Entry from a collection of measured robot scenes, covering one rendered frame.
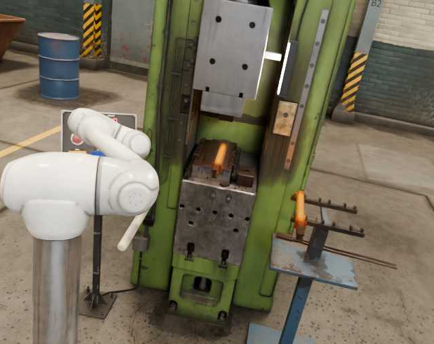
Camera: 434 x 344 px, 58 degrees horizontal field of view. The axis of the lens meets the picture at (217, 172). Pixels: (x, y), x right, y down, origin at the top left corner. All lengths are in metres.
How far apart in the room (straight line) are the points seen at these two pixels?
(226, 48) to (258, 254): 1.21
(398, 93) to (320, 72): 6.03
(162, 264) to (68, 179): 1.74
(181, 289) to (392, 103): 6.32
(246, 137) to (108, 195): 1.65
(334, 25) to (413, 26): 5.94
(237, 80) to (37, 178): 1.19
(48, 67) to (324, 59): 4.91
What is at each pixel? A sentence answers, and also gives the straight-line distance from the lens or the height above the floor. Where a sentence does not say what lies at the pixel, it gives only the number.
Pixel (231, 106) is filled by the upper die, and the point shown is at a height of 1.32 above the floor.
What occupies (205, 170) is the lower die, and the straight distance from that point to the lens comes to 1.99.
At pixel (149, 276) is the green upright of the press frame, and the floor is 0.10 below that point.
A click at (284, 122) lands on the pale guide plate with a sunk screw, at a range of 2.00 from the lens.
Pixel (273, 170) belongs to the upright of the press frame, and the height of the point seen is 0.98.
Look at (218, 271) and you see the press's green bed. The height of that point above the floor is 0.40.
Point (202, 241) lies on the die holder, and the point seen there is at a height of 0.58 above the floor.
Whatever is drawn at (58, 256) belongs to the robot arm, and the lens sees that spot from 0.92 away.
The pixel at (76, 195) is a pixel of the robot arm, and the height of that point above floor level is 1.37.
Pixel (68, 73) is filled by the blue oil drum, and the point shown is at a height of 0.40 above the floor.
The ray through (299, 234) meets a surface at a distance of 1.58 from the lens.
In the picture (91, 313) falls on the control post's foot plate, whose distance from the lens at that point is 2.50.
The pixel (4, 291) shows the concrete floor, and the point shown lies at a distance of 2.74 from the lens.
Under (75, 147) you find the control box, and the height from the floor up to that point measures 1.05.
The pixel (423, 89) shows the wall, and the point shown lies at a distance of 8.05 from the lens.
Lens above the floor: 1.78
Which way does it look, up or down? 24 degrees down
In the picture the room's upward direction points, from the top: 10 degrees clockwise
